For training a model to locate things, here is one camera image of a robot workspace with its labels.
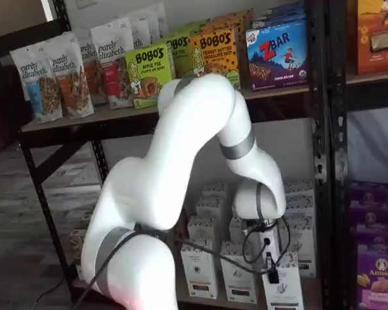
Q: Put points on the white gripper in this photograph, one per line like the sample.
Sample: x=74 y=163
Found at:
x=267 y=242

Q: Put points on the white box green strip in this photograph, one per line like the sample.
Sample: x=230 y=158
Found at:
x=300 y=206
x=299 y=185
x=287 y=290
x=305 y=252

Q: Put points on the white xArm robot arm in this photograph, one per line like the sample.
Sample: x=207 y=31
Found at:
x=181 y=145

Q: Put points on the white box pink strip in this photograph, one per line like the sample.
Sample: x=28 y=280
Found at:
x=236 y=281
x=236 y=229

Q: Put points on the white box yellow strip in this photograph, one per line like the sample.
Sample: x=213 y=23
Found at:
x=213 y=189
x=198 y=229
x=197 y=268
x=208 y=205

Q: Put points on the purple Annie's snack box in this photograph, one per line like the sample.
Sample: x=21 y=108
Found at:
x=368 y=197
x=378 y=284
x=378 y=235

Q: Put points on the green oatmeal box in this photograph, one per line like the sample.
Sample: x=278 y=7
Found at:
x=87 y=219

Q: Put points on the blue Z Bar snack box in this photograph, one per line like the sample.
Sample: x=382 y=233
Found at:
x=278 y=58
x=278 y=16

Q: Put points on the yellow Bobo's peanut butter box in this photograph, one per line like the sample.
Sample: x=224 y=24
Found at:
x=220 y=26
x=242 y=16
x=213 y=48

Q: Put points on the green Bobo's apple pie box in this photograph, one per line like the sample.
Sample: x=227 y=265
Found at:
x=145 y=74
x=181 y=51
x=194 y=27

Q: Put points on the orange snack box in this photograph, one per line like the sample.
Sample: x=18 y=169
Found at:
x=365 y=48

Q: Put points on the red purely elizabeth granola bag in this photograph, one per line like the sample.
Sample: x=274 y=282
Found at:
x=113 y=64

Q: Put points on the orange purely elizabeth granola bag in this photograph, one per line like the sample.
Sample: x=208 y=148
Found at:
x=74 y=84
x=89 y=55

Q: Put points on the white purely elizabeth granola bag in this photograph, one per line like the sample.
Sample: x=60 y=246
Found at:
x=139 y=32
x=158 y=19

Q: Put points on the blue purely elizabeth granola bag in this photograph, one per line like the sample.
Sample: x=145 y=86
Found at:
x=35 y=84

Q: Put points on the black metal shelf frame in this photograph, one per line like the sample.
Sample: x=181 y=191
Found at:
x=338 y=129
x=315 y=129

